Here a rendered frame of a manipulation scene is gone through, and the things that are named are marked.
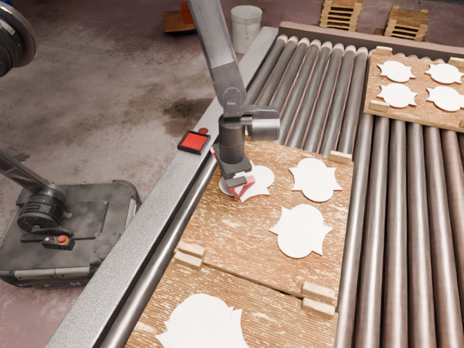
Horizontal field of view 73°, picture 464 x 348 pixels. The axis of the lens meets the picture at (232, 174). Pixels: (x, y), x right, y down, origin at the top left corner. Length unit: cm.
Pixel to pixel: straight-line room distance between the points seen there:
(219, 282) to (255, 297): 8
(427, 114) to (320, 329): 79
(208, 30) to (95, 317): 58
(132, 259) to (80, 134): 195
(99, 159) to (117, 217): 77
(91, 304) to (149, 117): 202
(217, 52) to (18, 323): 161
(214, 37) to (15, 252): 144
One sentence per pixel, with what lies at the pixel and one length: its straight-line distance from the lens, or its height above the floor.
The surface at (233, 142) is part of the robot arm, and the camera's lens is 66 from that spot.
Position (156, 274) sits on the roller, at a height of 91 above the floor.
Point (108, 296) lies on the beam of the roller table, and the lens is 73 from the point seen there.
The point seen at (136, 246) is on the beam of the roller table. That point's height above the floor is 92.
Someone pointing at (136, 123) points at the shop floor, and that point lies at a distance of 257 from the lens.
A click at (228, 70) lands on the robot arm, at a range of 61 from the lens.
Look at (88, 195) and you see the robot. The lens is 183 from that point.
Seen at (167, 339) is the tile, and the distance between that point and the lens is 62.
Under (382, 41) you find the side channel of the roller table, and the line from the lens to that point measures 155.
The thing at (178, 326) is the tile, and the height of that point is 97.
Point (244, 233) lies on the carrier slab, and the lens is 72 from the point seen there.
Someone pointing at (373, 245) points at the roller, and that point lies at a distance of 79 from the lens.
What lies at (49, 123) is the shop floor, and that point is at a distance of 284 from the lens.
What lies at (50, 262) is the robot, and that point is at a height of 24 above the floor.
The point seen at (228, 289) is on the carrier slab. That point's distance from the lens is 66.
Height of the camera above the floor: 156
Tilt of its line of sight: 48 degrees down
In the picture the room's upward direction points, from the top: straight up
